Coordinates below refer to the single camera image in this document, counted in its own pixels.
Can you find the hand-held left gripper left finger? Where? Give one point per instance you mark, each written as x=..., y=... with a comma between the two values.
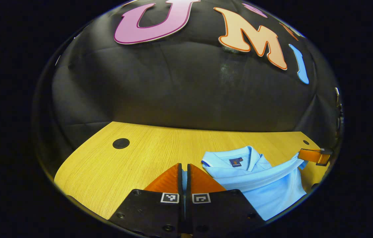
x=160, y=211

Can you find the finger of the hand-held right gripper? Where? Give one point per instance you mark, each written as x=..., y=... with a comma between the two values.
x=312, y=155

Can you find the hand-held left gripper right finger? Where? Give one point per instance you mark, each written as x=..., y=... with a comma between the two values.
x=213, y=211

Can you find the light blue polo T-shirt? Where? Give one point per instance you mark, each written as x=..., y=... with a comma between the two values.
x=266, y=188

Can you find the black backdrop cloth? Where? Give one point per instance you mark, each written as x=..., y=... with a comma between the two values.
x=189, y=89

